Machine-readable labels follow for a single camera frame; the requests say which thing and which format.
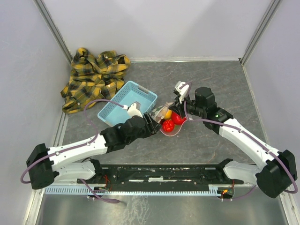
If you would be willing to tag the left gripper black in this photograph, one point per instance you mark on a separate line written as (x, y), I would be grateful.
(153, 126)

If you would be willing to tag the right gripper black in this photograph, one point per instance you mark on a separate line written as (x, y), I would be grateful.
(177, 107)

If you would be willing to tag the red fake apple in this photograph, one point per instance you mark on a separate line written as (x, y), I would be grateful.
(177, 119)

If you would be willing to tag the yellow orange fake fruit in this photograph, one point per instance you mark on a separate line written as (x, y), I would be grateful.
(168, 115)

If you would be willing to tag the clear polka dot zip bag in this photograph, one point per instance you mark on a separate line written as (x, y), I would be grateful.
(158, 114)

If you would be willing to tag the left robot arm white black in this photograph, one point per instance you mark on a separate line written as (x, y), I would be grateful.
(45, 165)

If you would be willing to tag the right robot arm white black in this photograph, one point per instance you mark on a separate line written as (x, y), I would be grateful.
(273, 171)

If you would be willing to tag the light blue plastic basket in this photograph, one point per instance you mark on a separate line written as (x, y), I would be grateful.
(130, 93)

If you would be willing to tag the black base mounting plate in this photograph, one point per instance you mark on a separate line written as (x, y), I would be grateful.
(155, 177)

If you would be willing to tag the yellow plaid shirt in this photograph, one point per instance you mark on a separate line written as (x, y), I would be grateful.
(93, 78)

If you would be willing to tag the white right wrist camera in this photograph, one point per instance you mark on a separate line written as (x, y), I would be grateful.
(182, 89)

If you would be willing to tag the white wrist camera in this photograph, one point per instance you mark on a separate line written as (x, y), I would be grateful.
(182, 89)
(133, 109)

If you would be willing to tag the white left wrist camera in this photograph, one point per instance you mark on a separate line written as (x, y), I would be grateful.
(133, 109)

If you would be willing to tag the light blue cable duct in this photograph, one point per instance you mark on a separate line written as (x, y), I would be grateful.
(83, 190)

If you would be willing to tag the aluminium frame rail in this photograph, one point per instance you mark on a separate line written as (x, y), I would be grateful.
(53, 28)

